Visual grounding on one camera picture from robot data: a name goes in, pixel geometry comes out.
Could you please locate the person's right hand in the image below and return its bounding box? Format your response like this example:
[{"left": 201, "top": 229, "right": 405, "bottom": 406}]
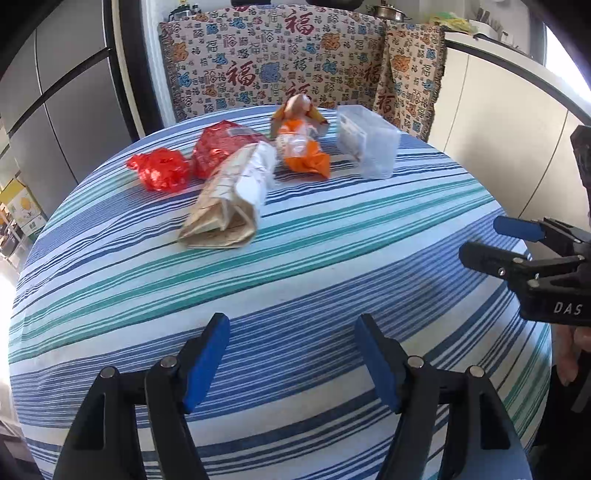
[{"left": 551, "top": 324, "right": 591, "bottom": 384}]

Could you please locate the condiment bottle rack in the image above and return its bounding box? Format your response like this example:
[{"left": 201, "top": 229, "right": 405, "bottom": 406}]
[{"left": 168, "top": 2, "right": 204, "bottom": 21}]

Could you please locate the steel pot with lid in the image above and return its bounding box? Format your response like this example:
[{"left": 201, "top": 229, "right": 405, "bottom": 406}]
[{"left": 373, "top": 4, "right": 411, "bottom": 21}]

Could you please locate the grey refrigerator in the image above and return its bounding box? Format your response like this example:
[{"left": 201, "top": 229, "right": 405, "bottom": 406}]
[{"left": 0, "top": 0, "right": 127, "bottom": 232}]

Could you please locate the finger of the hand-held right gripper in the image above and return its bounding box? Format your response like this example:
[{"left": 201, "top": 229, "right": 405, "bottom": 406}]
[
  {"left": 459, "top": 242, "right": 541, "bottom": 289},
  {"left": 493, "top": 216, "right": 591, "bottom": 257}
]

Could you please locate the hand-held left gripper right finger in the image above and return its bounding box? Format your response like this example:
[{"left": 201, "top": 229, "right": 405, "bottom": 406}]
[{"left": 353, "top": 314, "right": 529, "bottom": 480}]

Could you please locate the small printed cloth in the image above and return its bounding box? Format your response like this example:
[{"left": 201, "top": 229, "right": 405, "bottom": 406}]
[{"left": 372, "top": 21, "right": 446, "bottom": 143}]

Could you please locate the white kitchen counter cabinet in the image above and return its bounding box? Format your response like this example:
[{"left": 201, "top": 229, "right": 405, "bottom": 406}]
[{"left": 427, "top": 32, "right": 591, "bottom": 222}]

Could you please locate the yellow cardboard box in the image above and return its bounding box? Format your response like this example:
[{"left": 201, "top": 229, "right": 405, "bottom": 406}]
[{"left": 0, "top": 179, "right": 47, "bottom": 232}]

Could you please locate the red foil bag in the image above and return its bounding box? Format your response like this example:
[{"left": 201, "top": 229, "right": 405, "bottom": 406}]
[{"left": 191, "top": 120, "right": 269, "bottom": 180}]

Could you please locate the clear plastic box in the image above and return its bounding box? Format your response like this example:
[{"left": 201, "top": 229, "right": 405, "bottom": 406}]
[{"left": 335, "top": 105, "right": 402, "bottom": 180}]

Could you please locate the beige paper bag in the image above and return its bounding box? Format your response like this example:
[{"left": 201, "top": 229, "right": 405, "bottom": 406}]
[{"left": 178, "top": 141, "right": 278, "bottom": 250}]

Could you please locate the round table, striped cloth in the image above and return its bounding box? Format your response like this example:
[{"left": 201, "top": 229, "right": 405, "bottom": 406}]
[{"left": 8, "top": 105, "right": 552, "bottom": 480}]

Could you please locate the orange white wrapper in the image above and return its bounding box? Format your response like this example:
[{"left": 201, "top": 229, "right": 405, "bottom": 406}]
[{"left": 270, "top": 93, "right": 332, "bottom": 180}]

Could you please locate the yellow green plastic bag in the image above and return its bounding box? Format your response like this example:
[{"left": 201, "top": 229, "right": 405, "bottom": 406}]
[{"left": 429, "top": 11, "right": 476, "bottom": 34}]

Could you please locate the window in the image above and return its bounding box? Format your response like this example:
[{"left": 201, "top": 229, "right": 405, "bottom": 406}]
[{"left": 545, "top": 18, "right": 591, "bottom": 121}]

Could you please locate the red wrapper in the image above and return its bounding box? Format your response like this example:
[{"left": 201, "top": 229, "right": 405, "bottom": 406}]
[{"left": 127, "top": 147, "right": 191, "bottom": 192}]

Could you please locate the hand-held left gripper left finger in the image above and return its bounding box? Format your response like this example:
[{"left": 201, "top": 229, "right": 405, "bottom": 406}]
[{"left": 58, "top": 313, "right": 230, "bottom": 480}]

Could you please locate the large printed cloth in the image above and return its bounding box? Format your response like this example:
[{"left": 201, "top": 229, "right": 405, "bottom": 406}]
[{"left": 157, "top": 4, "right": 389, "bottom": 123}]

